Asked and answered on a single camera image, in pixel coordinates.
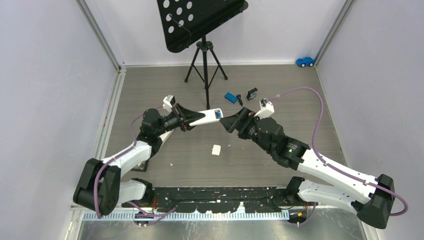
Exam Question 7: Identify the blue toy car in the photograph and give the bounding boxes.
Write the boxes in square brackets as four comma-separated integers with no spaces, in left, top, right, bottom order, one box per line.
[295,56,316,68]

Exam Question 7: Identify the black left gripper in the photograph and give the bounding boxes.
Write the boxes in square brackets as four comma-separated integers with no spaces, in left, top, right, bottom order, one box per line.
[155,103,206,137]

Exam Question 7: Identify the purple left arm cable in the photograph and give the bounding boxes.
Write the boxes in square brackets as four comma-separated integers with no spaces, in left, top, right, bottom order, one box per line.
[93,105,178,228]

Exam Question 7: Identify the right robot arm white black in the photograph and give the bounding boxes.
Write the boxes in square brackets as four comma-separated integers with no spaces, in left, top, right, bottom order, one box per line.
[219,107,395,229]

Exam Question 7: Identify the blue toy brick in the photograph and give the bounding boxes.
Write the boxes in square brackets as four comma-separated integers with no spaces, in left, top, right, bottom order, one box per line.
[224,92,238,104]

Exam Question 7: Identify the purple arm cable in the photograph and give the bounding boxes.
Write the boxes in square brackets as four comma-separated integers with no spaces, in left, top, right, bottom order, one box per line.
[93,105,178,228]
[266,86,409,227]

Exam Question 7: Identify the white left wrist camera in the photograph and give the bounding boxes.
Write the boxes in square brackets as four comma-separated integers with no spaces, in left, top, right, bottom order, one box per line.
[162,95,176,113]

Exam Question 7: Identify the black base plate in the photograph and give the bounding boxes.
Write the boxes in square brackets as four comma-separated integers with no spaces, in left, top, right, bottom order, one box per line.
[131,186,314,214]

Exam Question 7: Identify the black music stand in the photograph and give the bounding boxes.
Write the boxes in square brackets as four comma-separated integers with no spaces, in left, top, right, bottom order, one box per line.
[156,0,249,110]

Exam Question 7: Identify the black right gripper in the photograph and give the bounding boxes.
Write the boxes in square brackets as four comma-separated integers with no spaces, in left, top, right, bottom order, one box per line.
[219,106,273,155]

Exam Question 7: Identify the white remote control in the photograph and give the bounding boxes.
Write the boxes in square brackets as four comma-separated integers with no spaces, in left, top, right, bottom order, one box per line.
[189,108,224,127]

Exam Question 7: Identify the white rectangular box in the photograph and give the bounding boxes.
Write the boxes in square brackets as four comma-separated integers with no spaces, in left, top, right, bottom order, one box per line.
[156,130,174,147]

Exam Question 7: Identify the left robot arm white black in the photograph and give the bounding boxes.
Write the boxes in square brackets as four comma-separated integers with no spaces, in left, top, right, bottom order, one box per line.
[73,103,207,218]

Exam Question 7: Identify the small black blue box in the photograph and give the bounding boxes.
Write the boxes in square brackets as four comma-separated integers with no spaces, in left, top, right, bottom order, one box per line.
[246,87,258,101]

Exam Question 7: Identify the black screw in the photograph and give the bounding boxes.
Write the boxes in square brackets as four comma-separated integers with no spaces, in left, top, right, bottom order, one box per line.
[236,94,244,106]

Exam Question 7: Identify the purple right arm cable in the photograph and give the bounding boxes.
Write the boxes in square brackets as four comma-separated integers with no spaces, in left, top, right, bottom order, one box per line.
[266,86,409,227]

